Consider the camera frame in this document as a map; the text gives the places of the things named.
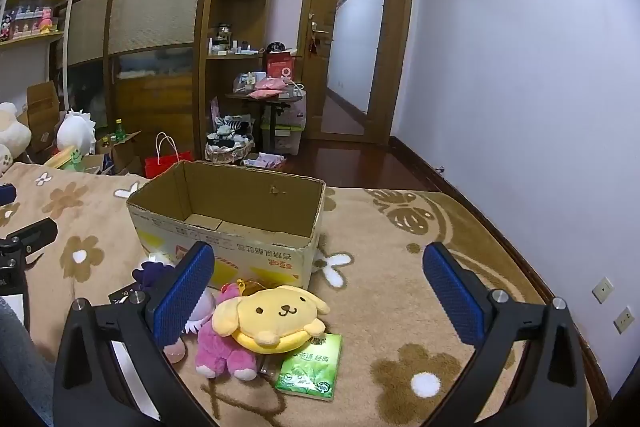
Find person's left forearm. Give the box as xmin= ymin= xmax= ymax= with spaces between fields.
xmin=0 ymin=297 xmax=55 ymax=414

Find wall socket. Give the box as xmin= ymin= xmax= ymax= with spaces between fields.
xmin=591 ymin=277 xmax=616 ymax=303
xmin=614 ymin=305 xmax=637 ymax=334

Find white spiky-haired plush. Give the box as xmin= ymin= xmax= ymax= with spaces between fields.
xmin=56 ymin=108 xmax=97 ymax=156

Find printed cardboard box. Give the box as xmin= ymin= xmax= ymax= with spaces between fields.
xmin=126 ymin=160 xmax=327 ymax=295

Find pink packets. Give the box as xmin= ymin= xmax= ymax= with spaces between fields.
xmin=243 ymin=153 xmax=287 ymax=170

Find red paper bag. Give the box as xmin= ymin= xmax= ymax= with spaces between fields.
xmin=145 ymin=132 xmax=195 ymax=180

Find clear plastic storage box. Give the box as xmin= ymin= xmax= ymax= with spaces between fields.
xmin=260 ymin=94 xmax=307 ymax=156

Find green tissue packet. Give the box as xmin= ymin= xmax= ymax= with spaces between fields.
xmin=275 ymin=333 xmax=343 ymax=403

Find cream plush toy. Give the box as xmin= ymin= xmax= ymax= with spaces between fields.
xmin=0 ymin=102 xmax=32 ymax=172

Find pink plush toy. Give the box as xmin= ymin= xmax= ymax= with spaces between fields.
xmin=195 ymin=283 xmax=258 ymax=382

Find open brown cardboard box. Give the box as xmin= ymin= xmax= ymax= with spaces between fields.
xmin=25 ymin=82 xmax=63 ymax=152

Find red box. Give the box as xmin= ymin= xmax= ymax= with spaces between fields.
xmin=265 ymin=52 xmax=297 ymax=80

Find white pink striped plush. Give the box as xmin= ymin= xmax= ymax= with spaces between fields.
xmin=167 ymin=284 xmax=217 ymax=364

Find small dark table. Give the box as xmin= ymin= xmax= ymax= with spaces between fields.
xmin=225 ymin=89 xmax=308 ymax=152

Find white-haired navy plush doll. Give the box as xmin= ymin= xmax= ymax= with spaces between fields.
xmin=131 ymin=252 xmax=177 ymax=294

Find pink cloth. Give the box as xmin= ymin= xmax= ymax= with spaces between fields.
xmin=248 ymin=78 xmax=286 ymax=100

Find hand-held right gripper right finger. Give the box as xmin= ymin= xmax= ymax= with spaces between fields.
xmin=422 ymin=242 xmax=587 ymax=427

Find row of small figurines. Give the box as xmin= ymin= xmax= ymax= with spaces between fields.
xmin=0 ymin=0 xmax=66 ymax=42

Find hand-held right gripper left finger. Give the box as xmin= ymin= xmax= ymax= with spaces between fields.
xmin=52 ymin=241 xmax=217 ymax=427

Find pile of socks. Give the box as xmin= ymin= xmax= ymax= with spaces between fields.
xmin=207 ymin=113 xmax=253 ymax=148

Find woven basket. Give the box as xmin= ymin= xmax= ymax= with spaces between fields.
xmin=205 ymin=139 xmax=254 ymax=165

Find yellow dog plush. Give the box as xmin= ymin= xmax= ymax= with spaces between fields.
xmin=211 ymin=285 xmax=332 ymax=354

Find beige flowered blanket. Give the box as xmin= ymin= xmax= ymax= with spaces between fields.
xmin=0 ymin=162 xmax=598 ymax=427

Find cardboard box with bottles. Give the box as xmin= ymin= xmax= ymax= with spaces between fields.
xmin=95 ymin=130 xmax=146 ymax=175

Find wooden corner shelf unit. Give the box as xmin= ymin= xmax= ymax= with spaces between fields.
xmin=197 ymin=0 xmax=281 ymax=158

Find clear plastic packet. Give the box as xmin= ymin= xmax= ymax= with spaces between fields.
xmin=256 ymin=353 xmax=287 ymax=382

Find wooden wardrobe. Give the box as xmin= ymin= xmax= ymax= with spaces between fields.
xmin=65 ymin=0 xmax=211 ymax=162

